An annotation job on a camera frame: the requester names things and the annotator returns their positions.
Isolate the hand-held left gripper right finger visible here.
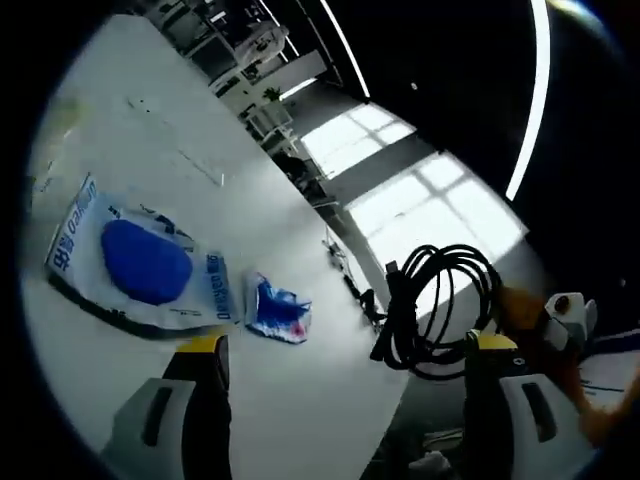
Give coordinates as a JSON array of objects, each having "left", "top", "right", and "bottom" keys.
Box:
[{"left": 462, "top": 329, "right": 596, "bottom": 480}]

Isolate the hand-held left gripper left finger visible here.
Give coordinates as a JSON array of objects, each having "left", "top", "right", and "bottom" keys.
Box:
[{"left": 99, "top": 334, "right": 234, "bottom": 480}]

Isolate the small blue tissue packet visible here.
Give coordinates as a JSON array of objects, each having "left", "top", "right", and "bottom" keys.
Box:
[{"left": 243, "top": 271, "right": 314, "bottom": 346}]

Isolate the large blue wet-wipes pack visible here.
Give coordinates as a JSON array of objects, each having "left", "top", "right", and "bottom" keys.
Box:
[{"left": 44, "top": 172, "right": 239, "bottom": 341}]

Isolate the white paper sheet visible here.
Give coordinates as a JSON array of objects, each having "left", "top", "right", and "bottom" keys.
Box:
[{"left": 579, "top": 349, "right": 640, "bottom": 401}]

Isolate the wide bright window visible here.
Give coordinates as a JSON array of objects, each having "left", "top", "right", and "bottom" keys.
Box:
[{"left": 347, "top": 152, "right": 529, "bottom": 321}]

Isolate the ceiling light strip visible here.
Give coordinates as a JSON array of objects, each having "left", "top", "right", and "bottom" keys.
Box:
[
  {"left": 317, "top": 0, "right": 371, "bottom": 99},
  {"left": 504, "top": 0, "right": 551, "bottom": 201}
]

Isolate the narrow bright window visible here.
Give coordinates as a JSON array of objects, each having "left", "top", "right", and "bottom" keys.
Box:
[{"left": 299, "top": 102, "right": 416, "bottom": 181}]

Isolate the black plug cable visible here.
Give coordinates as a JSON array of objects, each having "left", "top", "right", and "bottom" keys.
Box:
[{"left": 322, "top": 237, "right": 386, "bottom": 321}]

